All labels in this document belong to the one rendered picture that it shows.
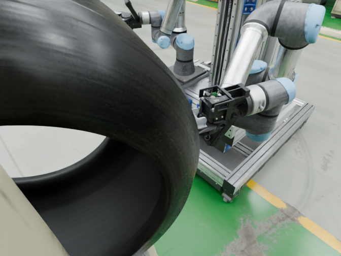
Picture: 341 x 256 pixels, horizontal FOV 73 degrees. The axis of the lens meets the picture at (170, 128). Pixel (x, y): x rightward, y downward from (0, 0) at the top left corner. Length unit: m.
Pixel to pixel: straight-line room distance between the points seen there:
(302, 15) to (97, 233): 0.88
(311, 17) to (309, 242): 1.35
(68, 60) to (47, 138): 2.21
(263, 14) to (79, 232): 0.86
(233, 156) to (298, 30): 1.07
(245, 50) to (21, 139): 2.14
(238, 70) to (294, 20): 0.25
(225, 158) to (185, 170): 1.39
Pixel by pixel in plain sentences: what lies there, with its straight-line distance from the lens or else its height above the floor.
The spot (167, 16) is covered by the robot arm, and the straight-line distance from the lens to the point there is 1.47.
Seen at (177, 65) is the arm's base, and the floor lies 0.78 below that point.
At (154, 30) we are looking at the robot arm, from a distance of 1.60.
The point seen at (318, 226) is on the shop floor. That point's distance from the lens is 1.91.
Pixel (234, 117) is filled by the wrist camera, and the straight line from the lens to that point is 0.61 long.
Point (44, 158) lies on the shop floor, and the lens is 2.23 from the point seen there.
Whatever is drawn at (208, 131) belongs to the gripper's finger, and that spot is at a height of 1.12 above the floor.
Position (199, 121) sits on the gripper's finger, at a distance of 0.54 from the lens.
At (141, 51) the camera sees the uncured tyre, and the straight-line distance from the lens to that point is 0.27.
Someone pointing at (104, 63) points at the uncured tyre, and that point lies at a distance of 0.23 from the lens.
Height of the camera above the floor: 1.49
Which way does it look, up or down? 42 degrees down
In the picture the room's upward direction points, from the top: straight up
